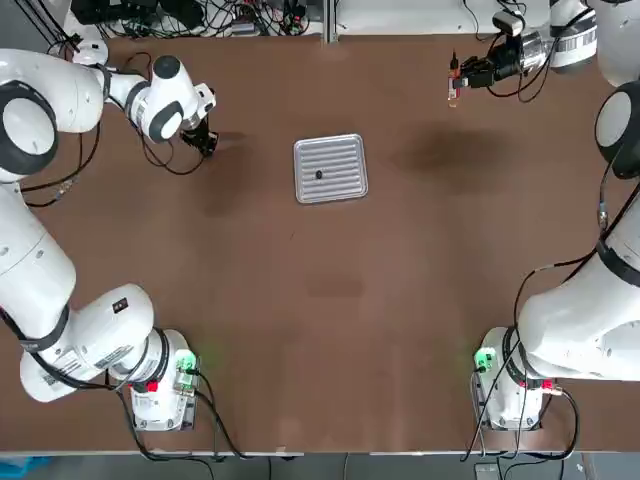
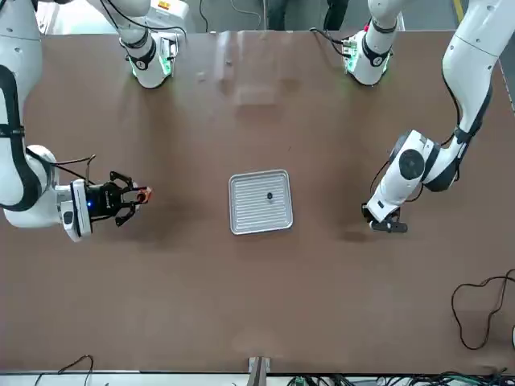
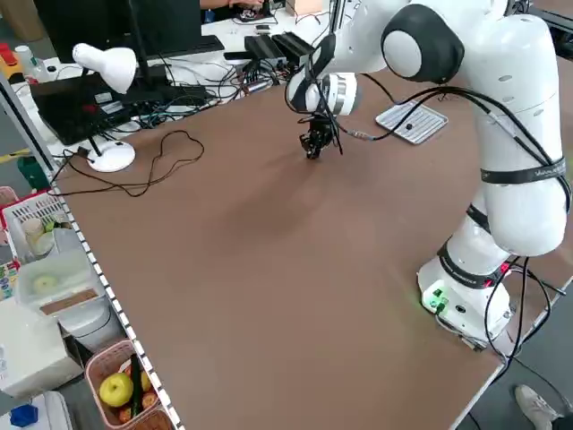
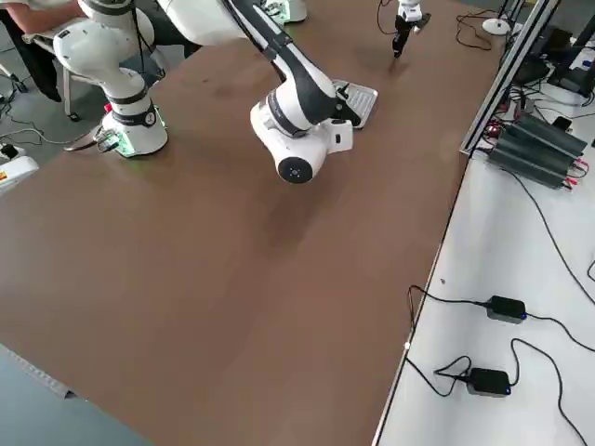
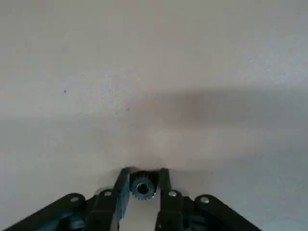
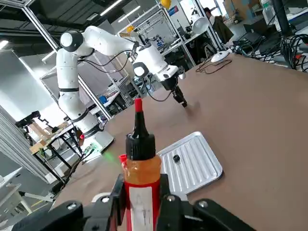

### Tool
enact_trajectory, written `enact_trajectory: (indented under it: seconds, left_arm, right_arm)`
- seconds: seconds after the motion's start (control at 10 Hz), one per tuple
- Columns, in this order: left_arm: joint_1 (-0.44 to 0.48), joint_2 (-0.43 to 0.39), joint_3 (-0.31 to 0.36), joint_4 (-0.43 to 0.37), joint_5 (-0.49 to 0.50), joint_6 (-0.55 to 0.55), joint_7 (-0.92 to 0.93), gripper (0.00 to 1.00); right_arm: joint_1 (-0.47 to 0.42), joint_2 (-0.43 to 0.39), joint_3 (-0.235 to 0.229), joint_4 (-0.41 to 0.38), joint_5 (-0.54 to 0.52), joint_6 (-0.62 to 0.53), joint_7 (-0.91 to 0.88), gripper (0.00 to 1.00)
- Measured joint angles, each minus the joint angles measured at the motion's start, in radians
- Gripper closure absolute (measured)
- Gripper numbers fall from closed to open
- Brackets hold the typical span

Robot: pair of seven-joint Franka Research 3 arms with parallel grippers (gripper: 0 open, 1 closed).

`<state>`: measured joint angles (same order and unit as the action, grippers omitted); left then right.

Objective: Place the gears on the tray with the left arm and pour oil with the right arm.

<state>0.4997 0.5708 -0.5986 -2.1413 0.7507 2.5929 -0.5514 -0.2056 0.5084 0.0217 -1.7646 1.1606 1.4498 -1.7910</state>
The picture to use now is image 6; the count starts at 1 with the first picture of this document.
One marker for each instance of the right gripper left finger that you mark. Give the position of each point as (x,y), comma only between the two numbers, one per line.
(101,214)

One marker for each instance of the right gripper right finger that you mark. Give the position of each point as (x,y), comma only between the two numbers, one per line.
(173,214)

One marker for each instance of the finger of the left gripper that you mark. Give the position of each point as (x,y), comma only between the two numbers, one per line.
(179,98)
(183,97)

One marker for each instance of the small black gear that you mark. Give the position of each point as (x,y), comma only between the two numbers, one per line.
(176,158)

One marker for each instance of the oil bottle with black nozzle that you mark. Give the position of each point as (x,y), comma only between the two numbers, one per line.
(140,168)

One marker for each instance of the ribbed silver metal tray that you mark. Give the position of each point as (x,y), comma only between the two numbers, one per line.
(195,163)

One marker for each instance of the aluminium shelving rack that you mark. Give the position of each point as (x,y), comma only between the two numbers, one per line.
(168,36)

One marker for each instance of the white desk lamp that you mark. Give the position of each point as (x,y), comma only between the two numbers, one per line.
(201,22)

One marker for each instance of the small yellow hard hat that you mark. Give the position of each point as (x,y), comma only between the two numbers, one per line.
(130,29)

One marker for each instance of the person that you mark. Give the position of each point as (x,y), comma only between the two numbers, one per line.
(221,26)

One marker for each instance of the black metal workbench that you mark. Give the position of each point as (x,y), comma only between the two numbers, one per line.
(48,142)

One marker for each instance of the blue red wall sign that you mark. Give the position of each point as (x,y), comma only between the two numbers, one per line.
(173,10)

